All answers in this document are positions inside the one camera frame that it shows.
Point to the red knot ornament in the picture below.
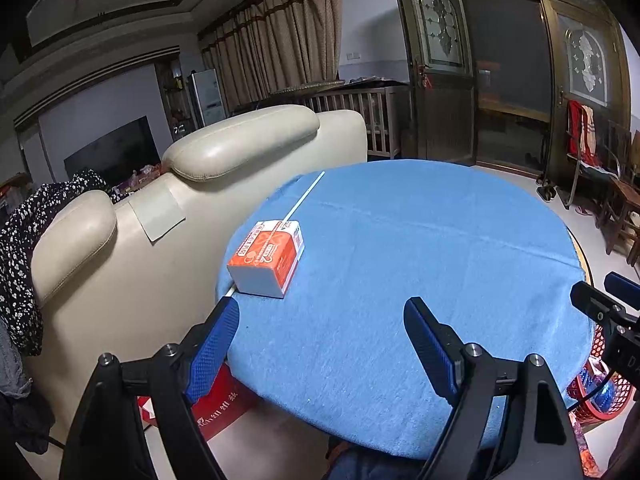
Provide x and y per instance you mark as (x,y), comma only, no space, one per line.
(424,77)

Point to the round wooden table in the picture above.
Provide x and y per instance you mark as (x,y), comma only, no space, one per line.
(582,262)

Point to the red mesh plastic basket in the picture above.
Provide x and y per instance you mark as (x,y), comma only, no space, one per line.
(600,412)

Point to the red beige clothes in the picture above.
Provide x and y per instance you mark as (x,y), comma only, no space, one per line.
(580,130)

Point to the person's leg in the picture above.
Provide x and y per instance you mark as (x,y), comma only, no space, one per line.
(360,467)

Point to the orange white box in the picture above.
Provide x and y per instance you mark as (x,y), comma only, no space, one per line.
(265,260)

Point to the dark display shelf cabinet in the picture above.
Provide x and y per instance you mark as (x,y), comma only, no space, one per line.
(175,105)

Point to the dark wooden chair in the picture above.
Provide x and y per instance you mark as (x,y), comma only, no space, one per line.
(620,195)

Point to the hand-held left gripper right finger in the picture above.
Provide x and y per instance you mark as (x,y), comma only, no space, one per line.
(432,350)

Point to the red paper bag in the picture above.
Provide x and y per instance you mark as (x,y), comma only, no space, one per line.
(220,400)

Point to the person's dark jacket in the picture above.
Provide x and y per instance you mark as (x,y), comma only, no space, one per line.
(625,445)

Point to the blue tablecloth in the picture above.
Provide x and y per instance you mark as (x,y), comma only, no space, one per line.
(400,245)

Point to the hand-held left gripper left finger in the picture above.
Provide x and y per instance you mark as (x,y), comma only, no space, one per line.
(210,355)

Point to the beige leather sofa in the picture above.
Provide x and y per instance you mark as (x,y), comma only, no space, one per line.
(240,140)

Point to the beige curtain red stripe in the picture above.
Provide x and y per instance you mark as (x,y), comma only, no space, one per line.
(280,45)

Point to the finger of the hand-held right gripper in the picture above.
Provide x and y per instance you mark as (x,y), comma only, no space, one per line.
(625,287)
(595,305)

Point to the wooden baby crib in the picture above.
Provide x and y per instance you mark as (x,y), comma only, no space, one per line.
(375,115)

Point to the blue plastic bag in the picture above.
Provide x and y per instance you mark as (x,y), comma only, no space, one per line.
(602,396)

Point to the brown slipper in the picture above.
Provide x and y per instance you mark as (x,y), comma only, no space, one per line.
(543,181)
(550,194)

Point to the black white floral cloth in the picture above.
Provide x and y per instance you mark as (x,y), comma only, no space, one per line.
(25,260)

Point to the dark grey cloth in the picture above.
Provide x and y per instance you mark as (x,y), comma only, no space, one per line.
(15,375)

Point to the black television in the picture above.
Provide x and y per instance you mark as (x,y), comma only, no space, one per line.
(112,152)

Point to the white standing air conditioner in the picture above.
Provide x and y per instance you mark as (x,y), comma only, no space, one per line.
(207,97)

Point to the brown stained glass door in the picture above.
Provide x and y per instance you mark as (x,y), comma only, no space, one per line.
(585,55)
(442,110)

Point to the pink slipper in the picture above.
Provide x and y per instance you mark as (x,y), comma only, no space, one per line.
(583,209)

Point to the metal frame chair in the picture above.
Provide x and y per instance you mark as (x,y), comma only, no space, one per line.
(587,172)

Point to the thin white stick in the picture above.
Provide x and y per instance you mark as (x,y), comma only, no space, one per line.
(305,195)

